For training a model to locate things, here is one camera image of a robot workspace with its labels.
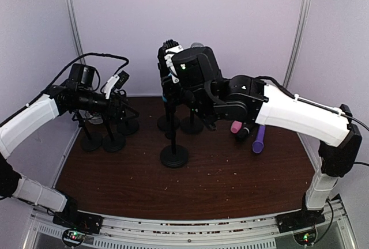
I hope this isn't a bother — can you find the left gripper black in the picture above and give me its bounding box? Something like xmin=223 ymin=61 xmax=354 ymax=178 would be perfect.
xmin=78 ymin=89 xmax=139 ymax=125

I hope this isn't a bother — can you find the black stand of purple mic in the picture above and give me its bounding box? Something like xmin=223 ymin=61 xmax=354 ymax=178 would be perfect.
xmin=116 ymin=113 xmax=140 ymax=135

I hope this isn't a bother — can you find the glitter mic silver head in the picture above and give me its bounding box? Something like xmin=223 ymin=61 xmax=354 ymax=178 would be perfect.
xmin=190 ymin=42 xmax=204 ymax=48

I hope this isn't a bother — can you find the pink microphone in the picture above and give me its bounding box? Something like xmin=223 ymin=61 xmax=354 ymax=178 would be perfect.
xmin=230 ymin=120 xmax=243 ymax=134

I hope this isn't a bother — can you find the black stand of blue mic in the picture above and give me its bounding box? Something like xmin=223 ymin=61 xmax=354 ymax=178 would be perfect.
xmin=160 ymin=91 xmax=189 ymax=169

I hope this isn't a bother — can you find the black mic white ring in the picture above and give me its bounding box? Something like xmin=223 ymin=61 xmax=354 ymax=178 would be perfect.
xmin=235 ymin=127 xmax=254 ymax=142

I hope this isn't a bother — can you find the purple microphone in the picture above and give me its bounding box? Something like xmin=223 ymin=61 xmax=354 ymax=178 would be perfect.
xmin=252 ymin=125 xmax=266 ymax=154

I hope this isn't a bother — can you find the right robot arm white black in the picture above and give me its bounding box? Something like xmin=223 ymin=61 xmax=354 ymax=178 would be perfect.
xmin=158 ymin=40 xmax=362 ymax=228

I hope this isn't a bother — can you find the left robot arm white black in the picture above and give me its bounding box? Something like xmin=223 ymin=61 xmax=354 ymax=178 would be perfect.
xmin=1 ymin=63 xmax=139 ymax=228

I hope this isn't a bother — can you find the black stand of glitter mic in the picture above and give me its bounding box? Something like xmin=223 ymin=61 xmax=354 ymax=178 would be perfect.
xmin=180 ymin=109 xmax=204 ymax=135

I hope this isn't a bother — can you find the tape roll at back left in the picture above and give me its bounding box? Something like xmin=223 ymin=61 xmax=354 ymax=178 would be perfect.
xmin=85 ymin=111 xmax=103 ymax=125

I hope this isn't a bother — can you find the black mic orange ring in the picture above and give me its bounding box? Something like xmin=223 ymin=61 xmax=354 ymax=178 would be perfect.
xmin=157 ymin=46 xmax=174 ymax=100

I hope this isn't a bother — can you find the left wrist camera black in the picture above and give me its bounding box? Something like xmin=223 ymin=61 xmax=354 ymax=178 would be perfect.
xmin=115 ymin=70 xmax=130 ymax=89

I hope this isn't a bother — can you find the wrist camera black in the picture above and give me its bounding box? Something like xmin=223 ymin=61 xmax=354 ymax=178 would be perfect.
xmin=115 ymin=70 xmax=130 ymax=89
xmin=164 ymin=40 xmax=184 ymax=84

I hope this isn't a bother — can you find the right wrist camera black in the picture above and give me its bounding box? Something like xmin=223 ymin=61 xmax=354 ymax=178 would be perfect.
xmin=164 ymin=40 xmax=184 ymax=84

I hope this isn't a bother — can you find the left arm braided black cable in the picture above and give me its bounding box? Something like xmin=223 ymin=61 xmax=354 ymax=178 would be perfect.
xmin=25 ymin=52 xmax=130 ymax=108

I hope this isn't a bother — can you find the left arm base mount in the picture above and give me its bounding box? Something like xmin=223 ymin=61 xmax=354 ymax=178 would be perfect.
xmin=52 ymin=212 xmax=103 ymax=248

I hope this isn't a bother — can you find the left aluminium corner post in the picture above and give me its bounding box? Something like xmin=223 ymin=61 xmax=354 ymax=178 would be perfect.
xmin=65 ymin=0 xmax=84 ymax=56

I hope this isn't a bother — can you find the aluminium corner post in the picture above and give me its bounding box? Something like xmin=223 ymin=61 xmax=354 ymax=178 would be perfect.
xmin=283 ymin=0 xmax=311 ymax=88
xmin=65 ymin=0 xmax=84 ymax=56

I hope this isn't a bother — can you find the right aluminium corner post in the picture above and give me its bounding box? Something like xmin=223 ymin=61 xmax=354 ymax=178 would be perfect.
xmin=283 ymin=0 xmax=311 ymax=88

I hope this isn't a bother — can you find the front aluminium rail frame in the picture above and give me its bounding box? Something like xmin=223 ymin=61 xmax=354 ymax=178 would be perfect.
xmin=24 ymin=194 xmax=360 ymax=249

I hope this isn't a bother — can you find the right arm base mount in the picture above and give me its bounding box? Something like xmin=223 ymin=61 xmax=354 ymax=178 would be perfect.
xmin=276 ymin=210 xmax=325 ymax=247

